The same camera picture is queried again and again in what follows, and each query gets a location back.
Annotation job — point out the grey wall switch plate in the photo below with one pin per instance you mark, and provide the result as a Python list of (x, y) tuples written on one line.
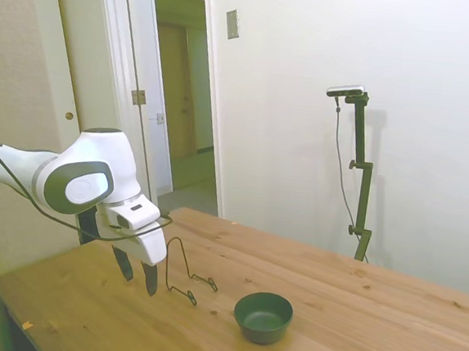
[(232, 24)]

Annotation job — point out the white door frame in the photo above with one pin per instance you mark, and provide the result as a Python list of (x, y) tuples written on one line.
[(214, 100)]

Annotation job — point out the dark wrist camera box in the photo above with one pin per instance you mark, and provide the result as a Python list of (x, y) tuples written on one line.
[(88, 224)]

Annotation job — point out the white panelled door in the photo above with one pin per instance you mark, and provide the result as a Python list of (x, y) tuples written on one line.
[(104, 69)]

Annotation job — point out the round brass door knob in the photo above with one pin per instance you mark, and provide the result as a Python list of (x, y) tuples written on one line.
[(69, 116)]

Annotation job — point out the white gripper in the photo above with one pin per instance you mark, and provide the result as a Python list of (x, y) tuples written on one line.
[(150, 246)]

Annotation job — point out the dark jointed camera stand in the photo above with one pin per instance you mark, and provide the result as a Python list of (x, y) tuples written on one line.
[(362, 129)]

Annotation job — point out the grey camera on stand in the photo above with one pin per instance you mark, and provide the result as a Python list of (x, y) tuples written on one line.
[(346, 90)]

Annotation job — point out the metal door hinge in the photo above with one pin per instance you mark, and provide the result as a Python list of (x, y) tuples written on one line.
[(138, 97)]

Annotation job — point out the dark green bowl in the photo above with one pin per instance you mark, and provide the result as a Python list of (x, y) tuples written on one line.
[(262, 333)]

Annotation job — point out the small orange scrap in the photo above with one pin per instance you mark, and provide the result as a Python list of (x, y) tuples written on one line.
[(27, 324)]

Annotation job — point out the metal door strike plate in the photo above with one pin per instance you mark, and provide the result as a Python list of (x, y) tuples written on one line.
[(160, 118)]

